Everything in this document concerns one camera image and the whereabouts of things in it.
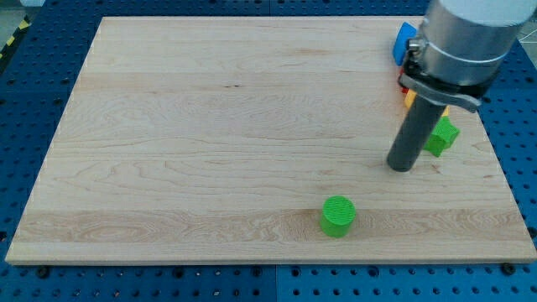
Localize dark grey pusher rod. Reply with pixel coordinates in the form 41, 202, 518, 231
387, 96, 446, 172

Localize yellow block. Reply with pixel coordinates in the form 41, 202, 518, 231
403, 88, 450, 117

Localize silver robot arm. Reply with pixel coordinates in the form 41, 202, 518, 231
399, 0, 536, 112

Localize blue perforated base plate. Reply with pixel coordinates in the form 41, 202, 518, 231
1, 0, 536, 301

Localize green cylinder block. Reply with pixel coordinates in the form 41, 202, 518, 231
320, 195, 357, 237

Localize green star block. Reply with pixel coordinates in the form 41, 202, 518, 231
424, 117, 460, 157

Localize light wooden board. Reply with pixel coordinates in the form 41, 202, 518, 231
6, 17, 536, 266

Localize blue block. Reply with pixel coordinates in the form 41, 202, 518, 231
392, 22, 417, 66

